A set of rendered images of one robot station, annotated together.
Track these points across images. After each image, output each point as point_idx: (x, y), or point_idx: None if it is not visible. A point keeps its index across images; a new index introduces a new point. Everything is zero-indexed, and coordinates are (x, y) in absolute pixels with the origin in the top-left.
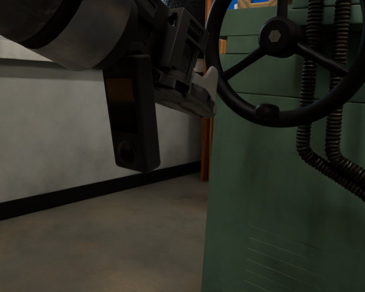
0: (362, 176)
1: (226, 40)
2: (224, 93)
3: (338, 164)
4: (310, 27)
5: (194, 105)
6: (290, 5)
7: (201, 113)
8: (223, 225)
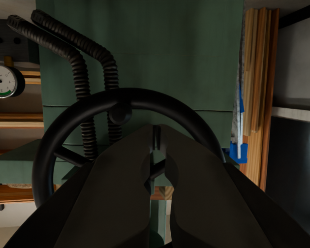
0: (46, 42)
1: (227, 155)
2: (194, 126)
3: (67, 51)
4: None
5: (79, 225)
6: (160, 185)
7: (128, 154)
8: None
